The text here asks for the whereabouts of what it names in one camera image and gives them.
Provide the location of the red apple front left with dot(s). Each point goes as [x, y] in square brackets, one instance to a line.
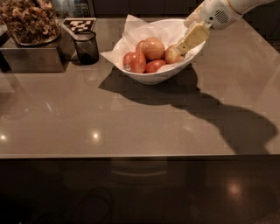
[134, 62]

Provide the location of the metal box stand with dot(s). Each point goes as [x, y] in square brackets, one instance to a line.
[50, 58]

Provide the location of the black mesh cup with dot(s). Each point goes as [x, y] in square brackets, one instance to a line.
[86, 47]

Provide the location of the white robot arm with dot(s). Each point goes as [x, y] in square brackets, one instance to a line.
[242, 7]

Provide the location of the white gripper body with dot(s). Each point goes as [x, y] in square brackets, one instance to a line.
[216, 14]

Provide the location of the black white fiducial marker card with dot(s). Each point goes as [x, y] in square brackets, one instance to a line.
[79, 24]

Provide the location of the red apple behind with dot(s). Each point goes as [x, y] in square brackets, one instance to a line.
[139, 46]

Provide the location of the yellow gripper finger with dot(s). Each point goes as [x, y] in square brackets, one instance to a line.
[195, 17]
[195, 35]

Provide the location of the small red apple front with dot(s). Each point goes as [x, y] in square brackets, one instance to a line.
[153, 66]

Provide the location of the white ceramic bowl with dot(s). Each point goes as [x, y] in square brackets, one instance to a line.
[166, 72]

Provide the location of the large red apple top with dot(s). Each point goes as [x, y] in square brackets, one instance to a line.
[153, 48]

